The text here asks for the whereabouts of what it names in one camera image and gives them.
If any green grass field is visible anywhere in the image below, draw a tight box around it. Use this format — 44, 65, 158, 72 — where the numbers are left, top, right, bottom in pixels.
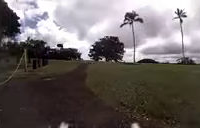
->
85, 61, 200, 128

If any row of dark posts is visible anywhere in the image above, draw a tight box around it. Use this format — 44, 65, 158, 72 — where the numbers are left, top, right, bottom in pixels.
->
23, 48, 50, 73

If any pale sagging rope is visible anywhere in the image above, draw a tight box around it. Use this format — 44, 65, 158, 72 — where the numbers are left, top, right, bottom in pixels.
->
0, 50, 27, 87

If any tall palm tree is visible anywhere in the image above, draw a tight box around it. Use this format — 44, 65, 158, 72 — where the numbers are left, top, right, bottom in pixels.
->
119, 10, 145, 64
172, 7, 188, 64

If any dark dirt path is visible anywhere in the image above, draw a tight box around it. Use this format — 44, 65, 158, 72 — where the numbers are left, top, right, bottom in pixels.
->
0, 63, 162, 128

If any dark tree line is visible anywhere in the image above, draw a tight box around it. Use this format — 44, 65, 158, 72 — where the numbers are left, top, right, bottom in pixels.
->
7, 36, 83, 62

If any grass strip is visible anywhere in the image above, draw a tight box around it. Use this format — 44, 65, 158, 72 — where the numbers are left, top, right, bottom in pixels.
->
0, 59, 81, 88

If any broad round dark tree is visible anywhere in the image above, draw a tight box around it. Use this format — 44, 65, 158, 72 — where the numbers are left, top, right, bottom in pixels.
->
88, 35, 126, 63

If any large dark tree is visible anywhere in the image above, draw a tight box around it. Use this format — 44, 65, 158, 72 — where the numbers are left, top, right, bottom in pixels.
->
0, 0, 22, 51

